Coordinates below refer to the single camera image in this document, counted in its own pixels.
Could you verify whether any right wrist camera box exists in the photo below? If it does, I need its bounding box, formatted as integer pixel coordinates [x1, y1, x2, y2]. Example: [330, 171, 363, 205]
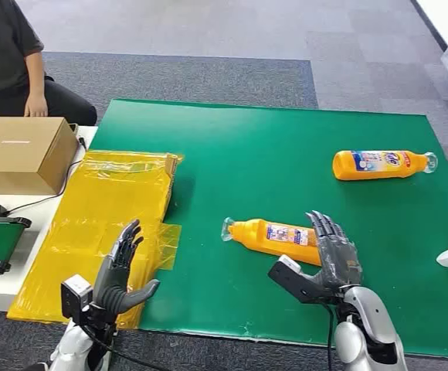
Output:
[267, 254, 327, 306]

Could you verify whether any white side table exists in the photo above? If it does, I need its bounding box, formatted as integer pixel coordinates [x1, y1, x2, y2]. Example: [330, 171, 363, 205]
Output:
[0, 121, 99, 313]

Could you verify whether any yellow plastic wrapped package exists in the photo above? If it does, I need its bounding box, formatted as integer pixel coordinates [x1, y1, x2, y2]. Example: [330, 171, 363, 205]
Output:
[7, 149, 184, 330]

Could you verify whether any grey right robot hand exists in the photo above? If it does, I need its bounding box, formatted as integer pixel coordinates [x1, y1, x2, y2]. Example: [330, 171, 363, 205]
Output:
[305, 210, 364, 304]

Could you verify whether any person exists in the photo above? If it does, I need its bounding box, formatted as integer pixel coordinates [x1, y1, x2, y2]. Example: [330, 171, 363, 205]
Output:
[0, 0, 98, 127]

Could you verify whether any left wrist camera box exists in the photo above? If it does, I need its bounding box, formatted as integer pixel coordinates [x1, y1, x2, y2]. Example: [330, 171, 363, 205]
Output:
[60, 274, 94, 327]

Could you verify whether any thin black cable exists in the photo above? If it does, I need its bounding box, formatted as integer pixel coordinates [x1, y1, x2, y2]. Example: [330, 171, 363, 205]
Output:
[0, 136, 88, 216]

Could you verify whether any orange bottle with large label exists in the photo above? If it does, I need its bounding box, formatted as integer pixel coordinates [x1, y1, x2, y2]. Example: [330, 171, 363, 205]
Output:
[332, 149, 439, 182]

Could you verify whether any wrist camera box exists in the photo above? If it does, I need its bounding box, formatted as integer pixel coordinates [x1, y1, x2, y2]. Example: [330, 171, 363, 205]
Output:
[267, 254, 327, 306]
[60, 274, 94, 327]

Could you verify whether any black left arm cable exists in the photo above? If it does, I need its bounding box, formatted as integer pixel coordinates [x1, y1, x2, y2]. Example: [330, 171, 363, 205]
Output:
[80, 323, 173, 371]

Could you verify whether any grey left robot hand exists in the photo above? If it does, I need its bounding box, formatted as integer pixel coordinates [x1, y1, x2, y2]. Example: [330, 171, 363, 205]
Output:
[91, 220, 161, 315]

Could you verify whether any person's hand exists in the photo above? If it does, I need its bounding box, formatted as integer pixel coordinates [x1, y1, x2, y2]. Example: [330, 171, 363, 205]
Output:
[24, 92, 49, 118]

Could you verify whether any brown cardboard box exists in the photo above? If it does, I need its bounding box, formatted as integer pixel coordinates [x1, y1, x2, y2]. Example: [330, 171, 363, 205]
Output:
[0, 116, 80, 196]

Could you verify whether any green table mat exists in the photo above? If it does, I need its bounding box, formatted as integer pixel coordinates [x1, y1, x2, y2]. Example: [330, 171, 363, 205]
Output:
[89, 98, 448, 360]

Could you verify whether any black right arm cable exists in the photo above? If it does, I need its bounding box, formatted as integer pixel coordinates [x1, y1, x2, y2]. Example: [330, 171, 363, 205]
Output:
[326, 304, 336, 371]

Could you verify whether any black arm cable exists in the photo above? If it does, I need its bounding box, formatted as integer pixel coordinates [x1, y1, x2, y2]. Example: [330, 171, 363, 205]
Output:
[326, 304, 336, 371]
[80, 323, 173, 371]

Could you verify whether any orange bottle with small label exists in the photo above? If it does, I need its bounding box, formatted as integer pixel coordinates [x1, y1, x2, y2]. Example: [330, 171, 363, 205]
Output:
[220, 216, 323, 267]

